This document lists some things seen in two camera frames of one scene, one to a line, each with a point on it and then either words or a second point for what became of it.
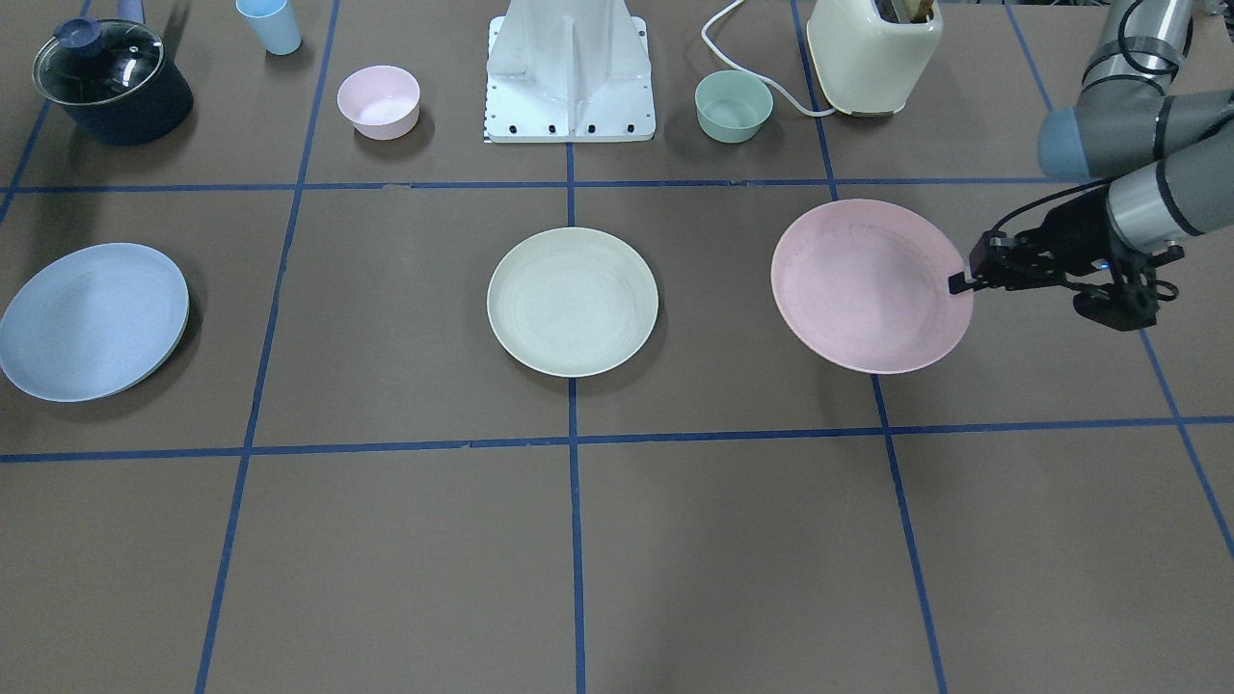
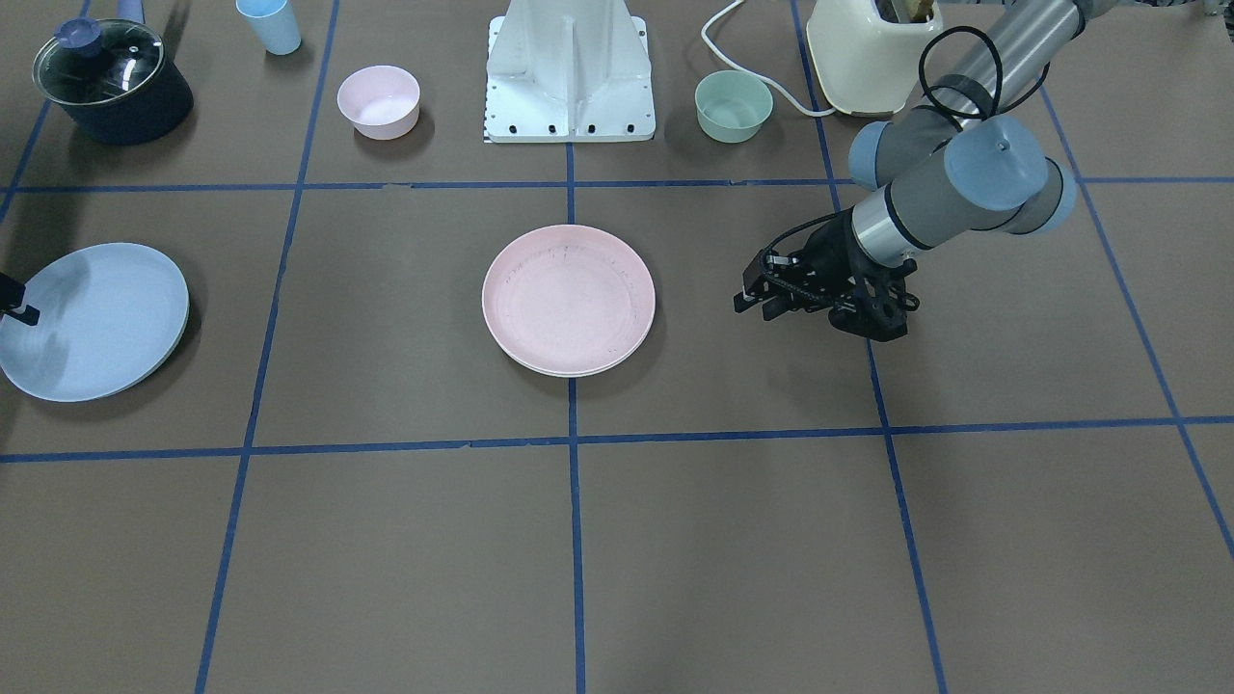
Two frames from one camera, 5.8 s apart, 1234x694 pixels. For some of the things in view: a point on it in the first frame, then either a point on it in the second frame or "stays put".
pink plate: x=866 y=283 to x=569 y=300
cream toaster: x=870 y=66 stays put
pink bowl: x=382 y=101 stays put
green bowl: x=732 y=106 stays put
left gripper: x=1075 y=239 to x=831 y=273
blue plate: x=93 y=323 stays put
